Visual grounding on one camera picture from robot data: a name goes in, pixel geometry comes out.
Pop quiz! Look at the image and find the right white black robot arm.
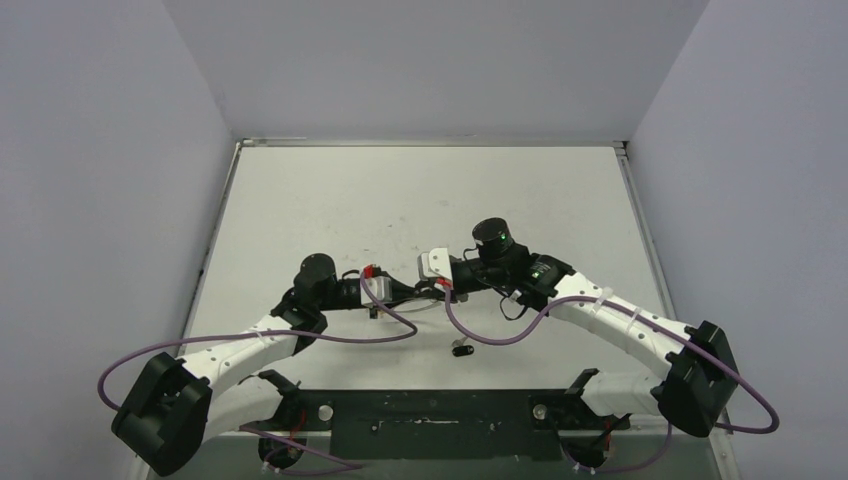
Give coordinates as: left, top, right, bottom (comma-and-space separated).
418, 245, 738, 438

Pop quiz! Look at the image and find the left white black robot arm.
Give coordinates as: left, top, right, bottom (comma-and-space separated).
105, 253, 432, 476

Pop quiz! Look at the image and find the key with black head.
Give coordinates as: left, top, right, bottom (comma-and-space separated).
451, 337, 475, 358

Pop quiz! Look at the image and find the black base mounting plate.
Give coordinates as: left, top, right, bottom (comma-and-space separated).
255, 389, 630, 461

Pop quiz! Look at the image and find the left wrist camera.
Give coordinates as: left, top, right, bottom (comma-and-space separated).
356, 264, 392, 308

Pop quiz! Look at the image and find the aluminium frame rail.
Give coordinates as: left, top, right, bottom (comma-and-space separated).
135, 389, 733, 439

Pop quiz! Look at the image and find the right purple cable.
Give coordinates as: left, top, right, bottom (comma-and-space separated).
437, 278, 781, 476

